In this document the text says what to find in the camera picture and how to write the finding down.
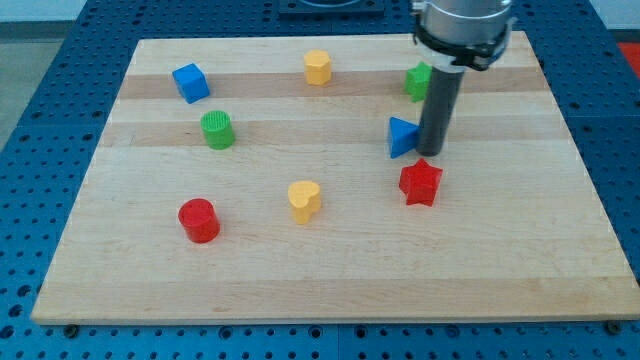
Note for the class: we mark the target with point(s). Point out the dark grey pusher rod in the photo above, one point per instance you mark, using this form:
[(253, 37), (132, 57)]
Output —
[(438, 106)]

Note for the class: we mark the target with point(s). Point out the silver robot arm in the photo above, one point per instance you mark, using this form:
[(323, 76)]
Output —
[(454, 36)]

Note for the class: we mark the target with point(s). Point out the yellow hexagon block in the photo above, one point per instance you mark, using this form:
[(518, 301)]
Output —
[(318, 69)]

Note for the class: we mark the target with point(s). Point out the green star block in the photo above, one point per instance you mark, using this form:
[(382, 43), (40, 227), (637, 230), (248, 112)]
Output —
[(417, 81)]

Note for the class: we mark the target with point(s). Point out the blue triangle block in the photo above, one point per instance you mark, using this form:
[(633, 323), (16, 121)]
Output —
[(402, 137)]

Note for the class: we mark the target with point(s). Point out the red star block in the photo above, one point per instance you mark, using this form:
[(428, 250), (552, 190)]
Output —
[(420, 183)]

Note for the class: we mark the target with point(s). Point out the yellow heart block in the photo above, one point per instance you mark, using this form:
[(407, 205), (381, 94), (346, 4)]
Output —
[(304, 200)]

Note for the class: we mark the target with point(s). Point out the wooden board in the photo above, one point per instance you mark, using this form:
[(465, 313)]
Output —
[(517, 231)]

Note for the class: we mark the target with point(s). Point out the green cylinder block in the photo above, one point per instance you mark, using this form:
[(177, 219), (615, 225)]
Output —
[(217, 129)]

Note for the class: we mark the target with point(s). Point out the blue cube block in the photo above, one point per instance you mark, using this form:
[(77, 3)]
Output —
[(191, 83)]

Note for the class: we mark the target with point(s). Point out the red cylinder block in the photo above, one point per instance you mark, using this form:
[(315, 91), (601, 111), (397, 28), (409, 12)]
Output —
[(199, 220)]

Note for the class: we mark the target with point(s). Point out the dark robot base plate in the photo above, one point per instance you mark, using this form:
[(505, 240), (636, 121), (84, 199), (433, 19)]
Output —
[(330, 7)]

